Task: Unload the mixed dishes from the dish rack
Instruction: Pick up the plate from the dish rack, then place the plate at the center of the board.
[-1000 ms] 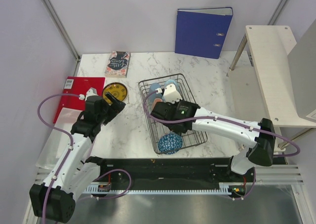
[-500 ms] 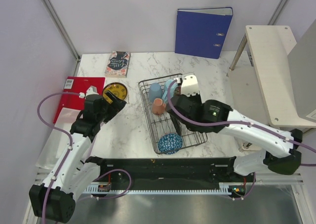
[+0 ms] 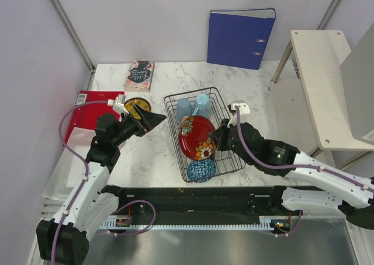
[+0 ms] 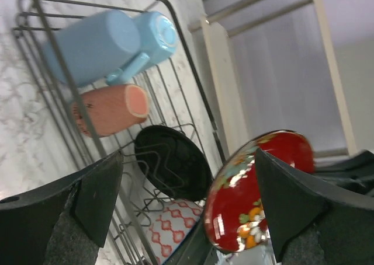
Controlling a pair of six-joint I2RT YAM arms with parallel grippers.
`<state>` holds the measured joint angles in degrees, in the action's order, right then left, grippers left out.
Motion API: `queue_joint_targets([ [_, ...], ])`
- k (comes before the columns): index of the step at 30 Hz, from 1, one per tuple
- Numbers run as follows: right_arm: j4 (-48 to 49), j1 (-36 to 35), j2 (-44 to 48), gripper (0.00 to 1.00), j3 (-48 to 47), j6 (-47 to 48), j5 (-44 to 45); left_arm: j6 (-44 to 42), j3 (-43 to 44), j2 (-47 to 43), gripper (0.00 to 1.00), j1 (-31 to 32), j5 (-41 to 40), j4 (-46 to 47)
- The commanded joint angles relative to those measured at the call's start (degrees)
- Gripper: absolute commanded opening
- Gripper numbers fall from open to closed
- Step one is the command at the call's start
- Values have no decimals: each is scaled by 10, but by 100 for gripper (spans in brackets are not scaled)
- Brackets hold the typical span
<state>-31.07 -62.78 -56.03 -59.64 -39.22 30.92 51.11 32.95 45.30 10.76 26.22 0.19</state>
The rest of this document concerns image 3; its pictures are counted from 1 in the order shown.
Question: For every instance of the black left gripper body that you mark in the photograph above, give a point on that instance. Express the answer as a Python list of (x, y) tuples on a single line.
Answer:
[(130, 125)]

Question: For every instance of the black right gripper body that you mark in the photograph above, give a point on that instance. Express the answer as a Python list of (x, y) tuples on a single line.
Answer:
[(225, 125)]

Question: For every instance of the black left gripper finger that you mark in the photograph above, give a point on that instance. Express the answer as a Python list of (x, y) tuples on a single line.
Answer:
[(141, 112), (151, 121)]

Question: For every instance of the yellow patterned plate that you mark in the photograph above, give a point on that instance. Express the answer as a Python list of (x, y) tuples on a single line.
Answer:
[(144, 104)]

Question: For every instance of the dark red floral plate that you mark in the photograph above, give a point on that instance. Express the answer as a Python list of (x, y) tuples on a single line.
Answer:
[(194, 138)]

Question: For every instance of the black wire dish rack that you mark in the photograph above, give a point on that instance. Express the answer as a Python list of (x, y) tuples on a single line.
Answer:
[(226, 161)]

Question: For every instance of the blue tumbler cup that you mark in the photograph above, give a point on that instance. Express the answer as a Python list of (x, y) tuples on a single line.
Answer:
[(183, 109)]

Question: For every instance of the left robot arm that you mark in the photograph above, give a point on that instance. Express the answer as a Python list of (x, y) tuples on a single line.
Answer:
[(65, 238)]

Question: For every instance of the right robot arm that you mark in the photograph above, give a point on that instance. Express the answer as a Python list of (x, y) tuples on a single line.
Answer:
[(335, 189)]

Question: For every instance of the paperback book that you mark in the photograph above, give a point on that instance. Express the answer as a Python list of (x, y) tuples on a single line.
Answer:
[(139, 76)]

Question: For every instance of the blue patterned bowl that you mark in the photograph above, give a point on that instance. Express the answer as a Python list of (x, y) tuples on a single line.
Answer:
[(201, 171)]

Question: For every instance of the red folder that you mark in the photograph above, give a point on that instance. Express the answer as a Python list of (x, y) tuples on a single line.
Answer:
[(85, 117)]

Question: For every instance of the white wooden shelf unit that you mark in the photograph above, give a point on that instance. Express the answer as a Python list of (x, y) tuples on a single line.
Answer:
[(308, 97)]

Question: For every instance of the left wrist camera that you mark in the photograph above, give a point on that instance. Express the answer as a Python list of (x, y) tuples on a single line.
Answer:
[(119, 105)]

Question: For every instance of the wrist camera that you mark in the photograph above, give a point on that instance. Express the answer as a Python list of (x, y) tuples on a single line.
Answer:
[(119, 105), (241, 109)]

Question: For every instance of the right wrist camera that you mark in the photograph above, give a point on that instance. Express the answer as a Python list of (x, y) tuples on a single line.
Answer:
[(241, 109)]

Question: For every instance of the light blue handled mug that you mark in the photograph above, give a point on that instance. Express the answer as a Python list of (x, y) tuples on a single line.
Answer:
[(202, 106)]

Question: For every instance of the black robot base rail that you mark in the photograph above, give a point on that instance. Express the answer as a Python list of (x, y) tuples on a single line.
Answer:
[(201, 205)]

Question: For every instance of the blue ring binder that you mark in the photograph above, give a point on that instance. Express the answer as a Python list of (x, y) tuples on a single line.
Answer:
[(238, 38)]

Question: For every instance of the white cable duct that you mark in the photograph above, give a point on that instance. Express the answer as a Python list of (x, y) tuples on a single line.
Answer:
[(264, 224)]

